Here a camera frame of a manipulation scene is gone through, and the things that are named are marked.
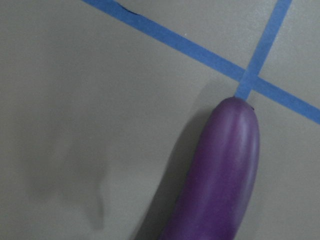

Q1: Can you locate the purple eggplant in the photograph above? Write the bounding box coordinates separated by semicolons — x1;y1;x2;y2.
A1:
160;97;260;240

